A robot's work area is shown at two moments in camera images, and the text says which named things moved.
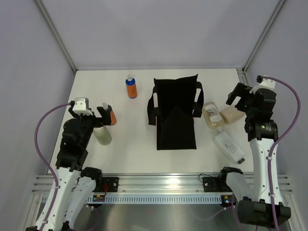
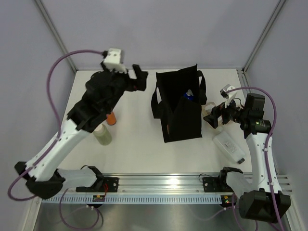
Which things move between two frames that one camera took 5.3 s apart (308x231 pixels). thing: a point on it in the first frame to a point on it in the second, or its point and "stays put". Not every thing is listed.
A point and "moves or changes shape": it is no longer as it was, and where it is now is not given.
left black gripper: (105, 115) to (140, 83)
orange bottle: (112, 117) stays put
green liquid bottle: (102, 134) stays put
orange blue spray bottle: (131, 86) moves or changes shape
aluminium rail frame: (42, 184) stays put
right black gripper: (240, 90) to (218, 111)
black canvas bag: (173, 106) moves or changes shape
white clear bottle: (228, 145) stays put
